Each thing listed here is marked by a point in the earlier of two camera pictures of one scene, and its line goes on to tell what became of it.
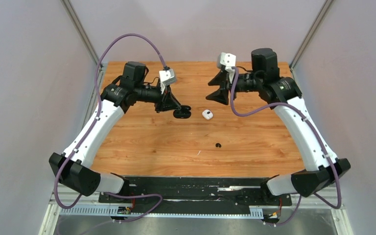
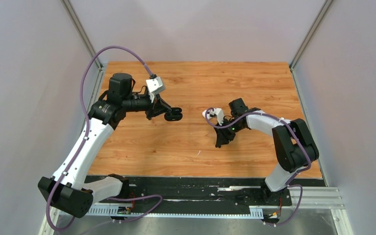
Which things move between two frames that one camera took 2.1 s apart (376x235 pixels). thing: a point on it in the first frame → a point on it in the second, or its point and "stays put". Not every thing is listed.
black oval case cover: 184,112 → 175,115
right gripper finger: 221,78 → 220,140
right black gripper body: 228,86 → 232,129
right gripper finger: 221,96 → 229,137
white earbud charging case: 207,114 stays put
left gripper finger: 175,104 → 166,107
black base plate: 157,192 stays put
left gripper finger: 164,106 → 151,114
